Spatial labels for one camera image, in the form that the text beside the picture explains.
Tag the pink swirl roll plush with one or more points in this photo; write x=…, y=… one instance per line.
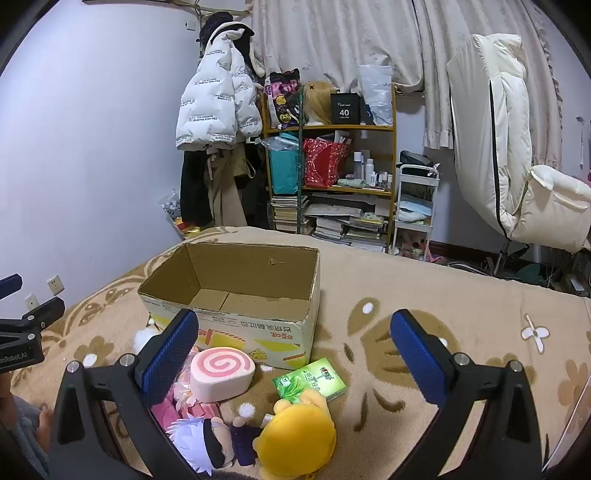
x=221, y=371

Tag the cream patterned curtain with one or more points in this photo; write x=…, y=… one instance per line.
x=346, y=37

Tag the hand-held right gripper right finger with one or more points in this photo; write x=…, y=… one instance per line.
x=415, y=360

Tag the yellow plush toy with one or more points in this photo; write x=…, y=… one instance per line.
x=295, y=438

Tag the white-haired plush doll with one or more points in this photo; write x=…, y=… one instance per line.
x=198, y=438

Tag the light blue cloth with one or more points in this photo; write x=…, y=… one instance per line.
x=415, y=205

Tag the white puffer jacket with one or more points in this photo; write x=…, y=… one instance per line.
x=212, y=101

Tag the pile of books and papers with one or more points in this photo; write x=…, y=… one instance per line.
x=351, y=221

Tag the blond wig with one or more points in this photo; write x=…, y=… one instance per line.
x=316, y=104

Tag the spotted plastic bag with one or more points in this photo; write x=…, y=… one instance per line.
x=173, y=207

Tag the black cube box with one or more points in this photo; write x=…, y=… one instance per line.
x=344, y=110

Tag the yellow and red bag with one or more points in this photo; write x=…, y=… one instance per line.
x=189, y=228

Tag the group of small bottles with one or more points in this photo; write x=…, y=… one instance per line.
x=369, y=168

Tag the hanging dark garment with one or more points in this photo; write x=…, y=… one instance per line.
x=194, y=184

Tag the white trolley cart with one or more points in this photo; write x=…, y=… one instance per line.
x=415, y=173

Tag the hanging beige trousers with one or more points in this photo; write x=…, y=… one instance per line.
x=226, y=194

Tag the white fluffy pompom plush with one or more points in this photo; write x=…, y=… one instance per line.
x=145, y=339

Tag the white wall socket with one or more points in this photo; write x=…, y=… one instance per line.
x=32, y=302
x=55, y=285

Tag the white plastic bag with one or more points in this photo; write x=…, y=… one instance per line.
x=376, y=92

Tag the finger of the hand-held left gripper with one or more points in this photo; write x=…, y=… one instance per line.
x=44, y=311
x=11, y=284

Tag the black pink printed bag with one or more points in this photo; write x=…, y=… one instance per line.
x=284, y=99

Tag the black pouch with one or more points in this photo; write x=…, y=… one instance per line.
x=415, y=158

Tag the stack of books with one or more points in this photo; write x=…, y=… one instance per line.
x=288, y=214

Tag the red patterned bag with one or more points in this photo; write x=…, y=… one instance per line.
x=323, y=161

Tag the yellow wooden shelf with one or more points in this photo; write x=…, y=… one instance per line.
x=346, y=128

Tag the cardboard box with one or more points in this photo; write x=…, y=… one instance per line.
x=254, y=267

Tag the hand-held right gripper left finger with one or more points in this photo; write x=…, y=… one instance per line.
x=168, y=355

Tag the green tissue pack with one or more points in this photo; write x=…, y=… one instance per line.
x=314, y=381

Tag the black hat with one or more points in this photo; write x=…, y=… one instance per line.
x=217, y=25

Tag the person's left forearm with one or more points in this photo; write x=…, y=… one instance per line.
x=21, y=438

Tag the pale green cloth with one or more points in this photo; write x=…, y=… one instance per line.
x=351, y=183

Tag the teal shopping bag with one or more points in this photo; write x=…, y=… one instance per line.
x=286, y=166

